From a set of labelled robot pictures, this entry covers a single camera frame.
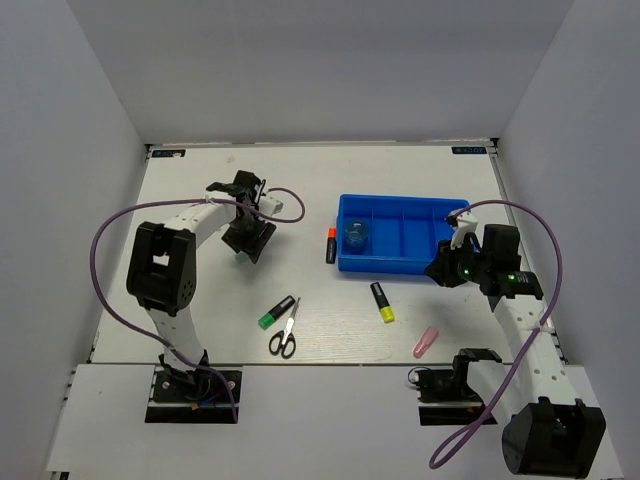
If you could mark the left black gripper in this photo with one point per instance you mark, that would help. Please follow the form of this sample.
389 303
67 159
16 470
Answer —
253 245

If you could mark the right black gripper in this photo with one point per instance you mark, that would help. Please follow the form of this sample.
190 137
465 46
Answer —
441 269

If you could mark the yellow highlighter marker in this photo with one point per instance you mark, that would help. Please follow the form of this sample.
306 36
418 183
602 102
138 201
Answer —
382 303

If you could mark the pink translucent glue bottle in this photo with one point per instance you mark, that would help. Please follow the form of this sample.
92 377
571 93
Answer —
427 339

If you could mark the orange highlighter marker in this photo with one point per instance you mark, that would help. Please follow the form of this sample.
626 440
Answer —
331 246

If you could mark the blue compartment tray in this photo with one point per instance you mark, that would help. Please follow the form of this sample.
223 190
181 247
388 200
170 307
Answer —
404 232

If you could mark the green highlighter marker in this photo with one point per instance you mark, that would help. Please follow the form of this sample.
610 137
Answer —
276 312

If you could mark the black handled scissors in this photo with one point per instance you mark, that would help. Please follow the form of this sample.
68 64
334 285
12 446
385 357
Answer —
283 342

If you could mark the green translucent glue bottle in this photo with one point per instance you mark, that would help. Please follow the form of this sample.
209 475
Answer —
241 258

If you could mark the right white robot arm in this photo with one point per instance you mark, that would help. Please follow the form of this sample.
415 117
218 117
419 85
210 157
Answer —
548 430

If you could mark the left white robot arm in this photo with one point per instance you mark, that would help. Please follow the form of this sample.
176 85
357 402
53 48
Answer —
162 274

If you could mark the right corner label sticker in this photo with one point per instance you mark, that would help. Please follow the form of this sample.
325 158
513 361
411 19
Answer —
469 150

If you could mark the corner label sticker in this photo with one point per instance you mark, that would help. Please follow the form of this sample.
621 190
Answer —
168 153
469 150

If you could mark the left corner label sticker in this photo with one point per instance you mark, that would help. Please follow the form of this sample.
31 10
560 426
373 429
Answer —
168 153

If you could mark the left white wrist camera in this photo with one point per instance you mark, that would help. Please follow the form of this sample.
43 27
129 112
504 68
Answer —
270 206

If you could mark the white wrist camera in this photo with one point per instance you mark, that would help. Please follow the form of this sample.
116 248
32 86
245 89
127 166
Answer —
270 206
463 222

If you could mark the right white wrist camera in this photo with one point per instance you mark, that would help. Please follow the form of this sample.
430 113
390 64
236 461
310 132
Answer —
463 222

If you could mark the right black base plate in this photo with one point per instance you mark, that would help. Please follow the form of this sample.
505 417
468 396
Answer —
444 398

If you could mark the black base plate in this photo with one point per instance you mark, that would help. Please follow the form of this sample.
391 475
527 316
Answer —
444 398
169 402

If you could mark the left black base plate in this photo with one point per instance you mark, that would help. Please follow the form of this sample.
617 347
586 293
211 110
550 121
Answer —
169 402

